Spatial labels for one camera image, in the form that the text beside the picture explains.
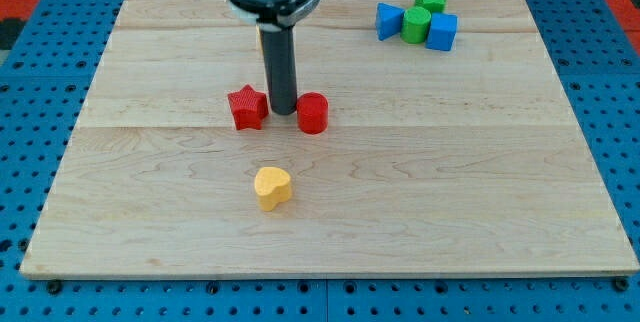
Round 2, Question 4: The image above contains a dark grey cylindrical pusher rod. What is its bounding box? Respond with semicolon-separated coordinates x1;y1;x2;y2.
259;28;297;115

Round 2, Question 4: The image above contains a red star block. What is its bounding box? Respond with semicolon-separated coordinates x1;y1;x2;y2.
227;84;269;130

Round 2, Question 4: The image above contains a red cylinder block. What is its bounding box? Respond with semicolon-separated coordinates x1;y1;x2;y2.
296;92;329;134

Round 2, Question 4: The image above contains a blue triangle block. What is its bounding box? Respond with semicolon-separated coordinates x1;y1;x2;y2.
375;3;405;41

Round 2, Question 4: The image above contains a green cylinder block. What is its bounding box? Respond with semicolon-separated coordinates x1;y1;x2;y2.
401;6;432;44

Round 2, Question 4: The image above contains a yellow heart block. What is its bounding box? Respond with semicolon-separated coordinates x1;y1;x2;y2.
254;167;293;211

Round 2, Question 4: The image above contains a blue cube block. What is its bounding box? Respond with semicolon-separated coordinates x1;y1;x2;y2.
425;13;458;51

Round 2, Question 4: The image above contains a wooden board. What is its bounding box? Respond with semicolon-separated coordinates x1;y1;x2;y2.
20;0;639;280

